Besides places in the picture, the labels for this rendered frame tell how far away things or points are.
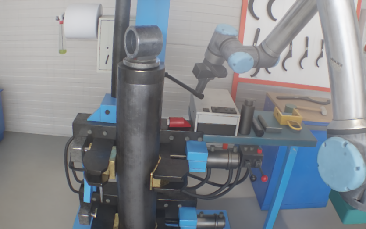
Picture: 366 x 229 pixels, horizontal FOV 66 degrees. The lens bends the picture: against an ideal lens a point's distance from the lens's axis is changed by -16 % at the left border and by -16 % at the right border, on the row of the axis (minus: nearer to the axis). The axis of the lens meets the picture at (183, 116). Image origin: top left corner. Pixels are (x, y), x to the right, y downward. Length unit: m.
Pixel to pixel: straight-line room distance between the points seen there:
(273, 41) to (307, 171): 1.88
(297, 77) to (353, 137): 3.02
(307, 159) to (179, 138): 1.41
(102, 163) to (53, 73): 2.29
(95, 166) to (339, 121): 1.13
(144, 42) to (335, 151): 0.89
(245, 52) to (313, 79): 2.73
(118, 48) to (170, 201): 0.96
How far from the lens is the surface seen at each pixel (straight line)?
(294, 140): 1.94
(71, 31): 2.33
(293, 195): 3.06
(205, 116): 1.75
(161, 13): 1.81
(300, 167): 2.89
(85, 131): 1.82
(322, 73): 3.94
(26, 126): 4.16
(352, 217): 1.06
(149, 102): 1.43
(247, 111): 1.80
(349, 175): 0.82
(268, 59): 1.29
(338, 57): 0.84
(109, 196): 2.04
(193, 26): 3.44
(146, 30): 1.39
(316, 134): 2.78
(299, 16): 1.16
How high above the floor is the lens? 1.85
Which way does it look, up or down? 24 degrees down
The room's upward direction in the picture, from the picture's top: 6 degrees clockwise
